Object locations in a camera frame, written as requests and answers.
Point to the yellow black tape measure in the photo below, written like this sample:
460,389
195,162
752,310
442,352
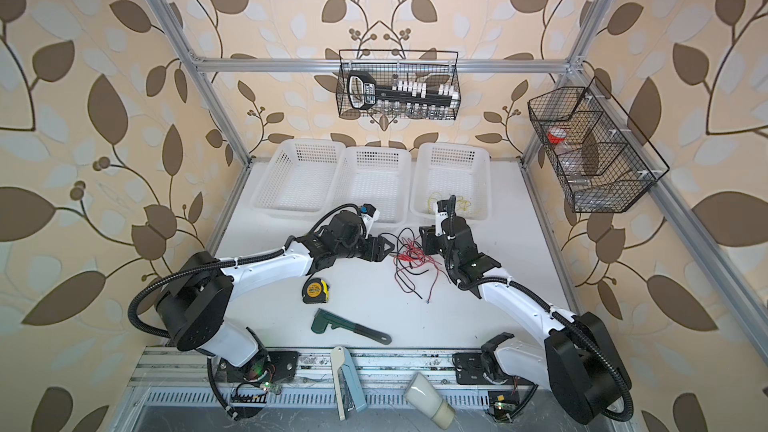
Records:
315,291

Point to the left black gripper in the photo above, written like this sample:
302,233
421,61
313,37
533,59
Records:
377,252

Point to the left white plastic basket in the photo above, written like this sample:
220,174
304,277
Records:
299,179

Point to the black wire basket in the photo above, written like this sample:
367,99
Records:
432,66
607,162

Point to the right white plastic basket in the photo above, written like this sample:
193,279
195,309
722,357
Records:
445,169

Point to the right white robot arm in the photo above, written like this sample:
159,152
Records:
579,363

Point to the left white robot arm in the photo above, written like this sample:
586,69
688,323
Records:
189,307

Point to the green black pipe wrench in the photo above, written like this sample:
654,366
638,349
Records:
324,320

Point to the back black wire basket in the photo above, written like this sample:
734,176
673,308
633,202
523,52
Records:
432,66

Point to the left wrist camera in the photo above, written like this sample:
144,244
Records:
368,210

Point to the red item in wire basket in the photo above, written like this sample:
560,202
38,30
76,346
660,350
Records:
556,135

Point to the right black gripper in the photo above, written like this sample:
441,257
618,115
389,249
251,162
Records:
428,238

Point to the right black wire basket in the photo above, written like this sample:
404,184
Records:
607,162

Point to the black socket set holder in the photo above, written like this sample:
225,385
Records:
364,92

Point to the white plastic basket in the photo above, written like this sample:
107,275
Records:
445,169
378,176
299,179

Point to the middle white plastic basket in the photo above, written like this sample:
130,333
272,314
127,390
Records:
378,176

